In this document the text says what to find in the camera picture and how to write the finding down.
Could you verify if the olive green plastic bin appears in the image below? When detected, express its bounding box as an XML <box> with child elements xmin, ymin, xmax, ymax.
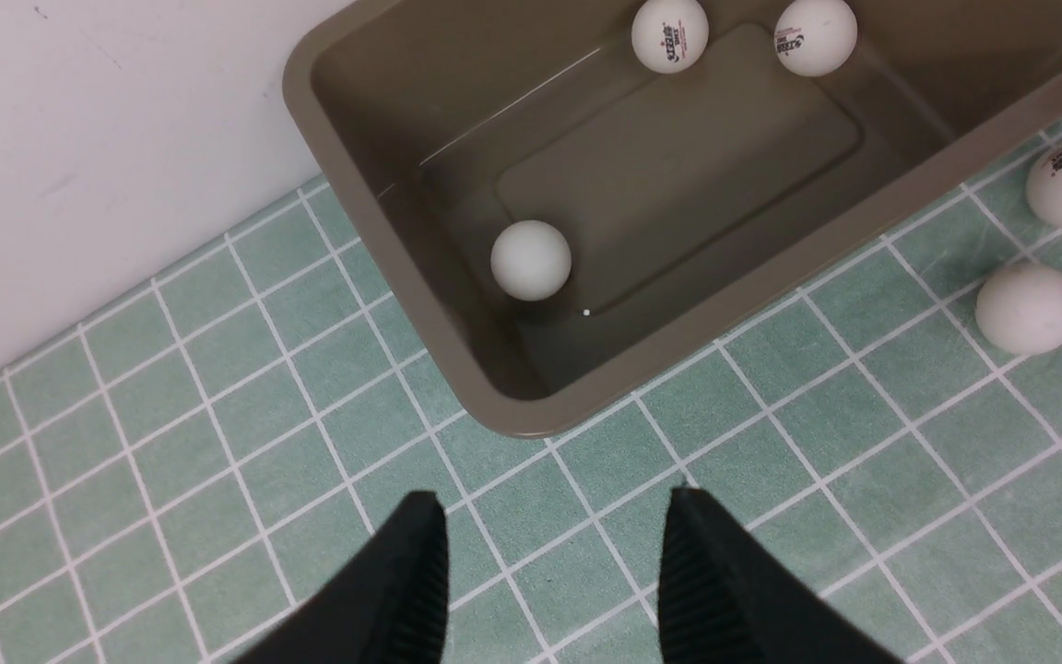
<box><xmin>282</xmin><ymin>1</ymin><xmax>1062</xmax><ymax>437</ymax></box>

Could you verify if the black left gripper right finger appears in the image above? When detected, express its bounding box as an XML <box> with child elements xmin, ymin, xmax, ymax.
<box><xmin>657</xmin><ymin>488</ymin><xmax>900</xmax><ymax>663</ymax></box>

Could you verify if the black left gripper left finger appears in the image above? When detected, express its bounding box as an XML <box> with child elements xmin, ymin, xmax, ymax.
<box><xmin>237</xmin><ymin>491</ymin><xmax>448</xmax><ymax>663</ymax></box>

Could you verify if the green checkered tablecloth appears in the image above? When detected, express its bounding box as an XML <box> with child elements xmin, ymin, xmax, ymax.
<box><xmin>0</xmin><ymin>119</ymin><xmax>1062</xmax><ymax>663</ymax></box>

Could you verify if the white ping-pong ball with logo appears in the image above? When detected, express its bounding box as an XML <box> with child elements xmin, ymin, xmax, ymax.
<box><xmin>631</xmin><ymin>0</ymin><xmax>710</xmax><ymax>73</ymax></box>

